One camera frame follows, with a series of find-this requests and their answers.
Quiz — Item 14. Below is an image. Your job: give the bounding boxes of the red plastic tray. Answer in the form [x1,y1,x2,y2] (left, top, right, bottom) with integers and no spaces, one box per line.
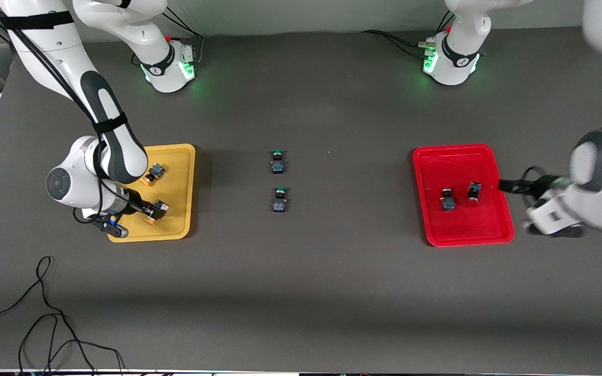
[412,143,515,247]

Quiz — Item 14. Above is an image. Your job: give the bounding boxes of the black right arm wrist cable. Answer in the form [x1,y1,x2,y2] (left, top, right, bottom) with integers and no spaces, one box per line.
[0,0,124,225]

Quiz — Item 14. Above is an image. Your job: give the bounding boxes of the green push button switch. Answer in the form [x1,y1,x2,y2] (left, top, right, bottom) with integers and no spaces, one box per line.
[271,186,288,214]
[269,149,287,175]

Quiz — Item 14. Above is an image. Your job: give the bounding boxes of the yellow plastic tray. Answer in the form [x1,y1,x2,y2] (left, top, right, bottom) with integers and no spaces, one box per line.
[107,144,196,243]

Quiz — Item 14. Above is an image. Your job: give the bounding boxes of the black left arm base cables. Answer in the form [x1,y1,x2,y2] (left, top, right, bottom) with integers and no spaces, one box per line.
[361,10,456,59]

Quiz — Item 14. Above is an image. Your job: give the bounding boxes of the black right arm base cables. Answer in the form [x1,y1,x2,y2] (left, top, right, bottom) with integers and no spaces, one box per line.
[131,8,206,68]

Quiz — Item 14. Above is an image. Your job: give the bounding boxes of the black arm base cables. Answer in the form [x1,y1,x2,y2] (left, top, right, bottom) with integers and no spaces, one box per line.
[361,10,456,59]
[131,8,206,68]

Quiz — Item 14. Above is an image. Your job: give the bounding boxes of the thin black looped cable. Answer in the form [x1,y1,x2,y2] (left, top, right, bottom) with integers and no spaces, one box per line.
[0,255,97,376]

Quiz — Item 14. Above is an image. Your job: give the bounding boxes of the yellow push button switch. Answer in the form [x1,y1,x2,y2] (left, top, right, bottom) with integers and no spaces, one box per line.
[141,162,167,187]
[143,201,170,227]

